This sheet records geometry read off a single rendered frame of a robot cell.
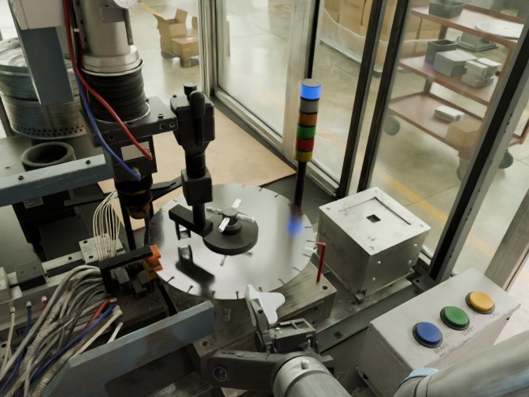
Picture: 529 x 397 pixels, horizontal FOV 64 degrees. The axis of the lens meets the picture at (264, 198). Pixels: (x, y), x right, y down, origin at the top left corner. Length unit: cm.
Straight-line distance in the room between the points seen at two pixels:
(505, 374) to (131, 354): 46
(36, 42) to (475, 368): 67
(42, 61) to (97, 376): 45
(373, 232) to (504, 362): 54
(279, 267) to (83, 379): 35
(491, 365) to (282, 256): 42
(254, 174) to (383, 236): 55
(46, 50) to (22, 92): 60
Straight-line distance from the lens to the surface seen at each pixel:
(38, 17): 61
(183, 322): 64
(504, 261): 95
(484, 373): 49
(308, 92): 93
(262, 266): 77
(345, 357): 92
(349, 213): 99
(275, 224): 85
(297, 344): 64
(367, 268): 93
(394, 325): 79
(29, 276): 93
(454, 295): 88
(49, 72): 71
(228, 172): 135
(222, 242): 80
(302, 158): 101
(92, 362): 63
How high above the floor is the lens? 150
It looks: 37 degrees down
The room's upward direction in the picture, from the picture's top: 3 degrees clockwise
